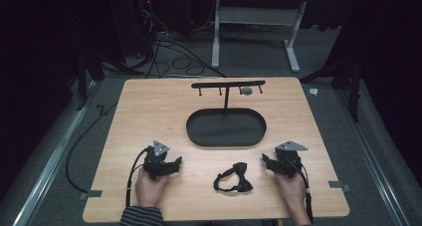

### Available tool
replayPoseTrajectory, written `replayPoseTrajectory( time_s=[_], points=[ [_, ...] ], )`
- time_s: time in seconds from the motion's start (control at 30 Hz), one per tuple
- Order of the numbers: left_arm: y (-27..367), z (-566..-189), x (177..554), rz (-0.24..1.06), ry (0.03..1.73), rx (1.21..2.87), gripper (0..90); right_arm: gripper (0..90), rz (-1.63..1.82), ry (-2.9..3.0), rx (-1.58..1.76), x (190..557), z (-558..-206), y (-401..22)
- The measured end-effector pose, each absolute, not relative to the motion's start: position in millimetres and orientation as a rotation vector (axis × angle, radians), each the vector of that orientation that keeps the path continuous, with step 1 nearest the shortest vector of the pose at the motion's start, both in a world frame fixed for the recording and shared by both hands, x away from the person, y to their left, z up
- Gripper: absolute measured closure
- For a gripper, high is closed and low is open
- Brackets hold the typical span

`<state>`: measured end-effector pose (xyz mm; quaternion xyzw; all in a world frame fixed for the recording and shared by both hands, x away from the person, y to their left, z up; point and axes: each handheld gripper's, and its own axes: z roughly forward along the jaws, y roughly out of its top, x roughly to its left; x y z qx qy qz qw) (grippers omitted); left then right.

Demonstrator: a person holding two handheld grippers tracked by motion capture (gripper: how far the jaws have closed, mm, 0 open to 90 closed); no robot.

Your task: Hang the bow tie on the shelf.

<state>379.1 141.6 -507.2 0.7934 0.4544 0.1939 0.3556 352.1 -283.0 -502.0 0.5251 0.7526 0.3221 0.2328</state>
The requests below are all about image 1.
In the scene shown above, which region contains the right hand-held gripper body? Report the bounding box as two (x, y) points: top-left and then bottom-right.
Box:
(274, 139), (310, 179)

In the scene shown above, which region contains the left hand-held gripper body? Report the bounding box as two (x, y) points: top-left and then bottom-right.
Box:
(142, 139), (176, 181)

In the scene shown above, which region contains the person's right hand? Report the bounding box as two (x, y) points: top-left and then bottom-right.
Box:
(273, 169), (309, 218)

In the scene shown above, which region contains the person's left hand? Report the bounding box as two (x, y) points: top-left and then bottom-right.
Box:
(134, 167), (169, 209)

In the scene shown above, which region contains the black bow tie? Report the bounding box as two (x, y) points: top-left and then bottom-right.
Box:
(213, 161), (254, 193)

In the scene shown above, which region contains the black hook stand with tray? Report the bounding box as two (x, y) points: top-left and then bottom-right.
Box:
(185, 80), (268, 147)

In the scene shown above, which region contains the grey tape strip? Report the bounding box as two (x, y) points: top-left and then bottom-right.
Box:
(327, 180), (351, 193)
(79, 189), (104, 201)

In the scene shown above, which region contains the black tripod stand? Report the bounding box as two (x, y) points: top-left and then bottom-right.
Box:
(300, 58), (364, 123)
(74, 48), (143, 112)

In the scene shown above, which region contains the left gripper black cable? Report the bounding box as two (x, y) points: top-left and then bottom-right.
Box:
(124, 147), (151, 208)

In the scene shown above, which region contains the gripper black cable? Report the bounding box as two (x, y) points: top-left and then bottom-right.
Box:
(124, 147), (151, 208)
(288, 157), (315, 224)

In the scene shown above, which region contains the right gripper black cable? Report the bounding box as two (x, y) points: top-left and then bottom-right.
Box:
(288, 157), (315, 224)

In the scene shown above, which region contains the metal floor rail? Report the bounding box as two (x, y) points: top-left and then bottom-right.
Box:
(334, 90), (412, 226)
(12, 81), (101, 226)

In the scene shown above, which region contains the black floor cable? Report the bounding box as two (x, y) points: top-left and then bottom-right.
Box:
(65, 101), (118, 194)

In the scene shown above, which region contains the tangle of floor cables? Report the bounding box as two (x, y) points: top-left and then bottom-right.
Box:
(127, 0), (228, 80)

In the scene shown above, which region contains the white metal desk frame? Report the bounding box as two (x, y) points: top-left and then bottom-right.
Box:
(210, 0), (352, 74)

